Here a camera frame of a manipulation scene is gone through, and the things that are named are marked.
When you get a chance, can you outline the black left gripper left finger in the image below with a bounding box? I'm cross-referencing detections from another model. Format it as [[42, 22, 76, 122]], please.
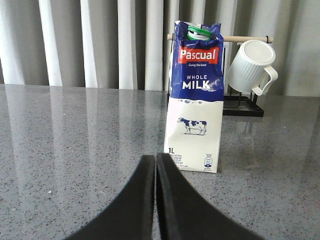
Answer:
[[67, 155, 156, 240]]

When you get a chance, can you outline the blue white milk carton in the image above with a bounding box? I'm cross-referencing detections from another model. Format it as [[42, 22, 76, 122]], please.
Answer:
[[164, 20, 224, 173]]

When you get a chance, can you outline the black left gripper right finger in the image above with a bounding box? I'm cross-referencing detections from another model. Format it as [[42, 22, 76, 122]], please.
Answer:
[[156, 153, 262, 240]]

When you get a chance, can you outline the black wire mug rack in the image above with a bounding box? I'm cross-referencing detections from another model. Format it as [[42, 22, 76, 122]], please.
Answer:
[[167, 34, 274, 118]]

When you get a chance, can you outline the white ribbed hanging mug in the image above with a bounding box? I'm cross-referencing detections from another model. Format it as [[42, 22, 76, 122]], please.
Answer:
[[227, 39, 278, 96]]

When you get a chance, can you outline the grey pleated curtain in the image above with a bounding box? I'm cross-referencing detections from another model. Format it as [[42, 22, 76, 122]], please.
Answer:
[[0, 0, 320, 97]]

